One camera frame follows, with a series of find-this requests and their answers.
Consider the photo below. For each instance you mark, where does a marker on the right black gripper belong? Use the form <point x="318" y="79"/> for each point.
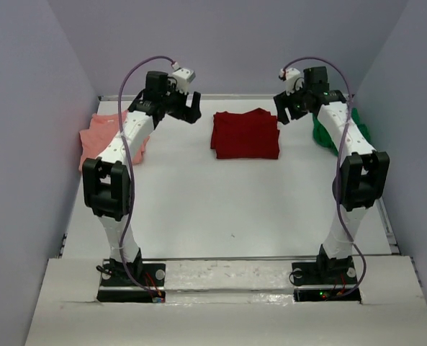
<point x="292" y="105"/>

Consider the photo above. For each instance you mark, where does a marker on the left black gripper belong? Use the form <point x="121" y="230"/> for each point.
<point x="181" y="104"/>

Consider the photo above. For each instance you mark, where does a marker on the dark red t shirt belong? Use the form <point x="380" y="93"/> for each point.
<point x="250" y="135"/>

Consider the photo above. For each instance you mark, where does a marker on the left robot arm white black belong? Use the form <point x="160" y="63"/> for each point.
<point x="108" y="179"/>

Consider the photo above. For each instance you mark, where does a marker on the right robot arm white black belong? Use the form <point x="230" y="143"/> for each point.
<point x="360" y="174"/>

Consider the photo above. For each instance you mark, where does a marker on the crumpled green t shirt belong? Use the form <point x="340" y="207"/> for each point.
<point x="323" y="139"/>

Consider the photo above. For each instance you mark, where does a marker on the folded pink t shirt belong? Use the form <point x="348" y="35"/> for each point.
<point x="102" y="129"/>

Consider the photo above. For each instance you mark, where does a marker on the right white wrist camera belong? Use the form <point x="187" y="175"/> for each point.
<point x="293" y="80"/>

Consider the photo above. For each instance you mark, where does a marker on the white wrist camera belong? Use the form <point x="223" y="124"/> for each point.
<point x="182" y="78"/>
<point x="293" y="80"/>

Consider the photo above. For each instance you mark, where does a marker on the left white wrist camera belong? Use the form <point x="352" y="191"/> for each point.
<point x="182" y="78"/>

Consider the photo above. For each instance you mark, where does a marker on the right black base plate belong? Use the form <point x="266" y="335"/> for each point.
<point x="324" y="284"/>

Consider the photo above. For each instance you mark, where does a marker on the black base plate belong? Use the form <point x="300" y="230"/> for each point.
<point x="324" y="284"/>
<point x="116" y="287"/>

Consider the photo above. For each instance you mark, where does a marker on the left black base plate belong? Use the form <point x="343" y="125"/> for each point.
<point x="116" y="287"/>

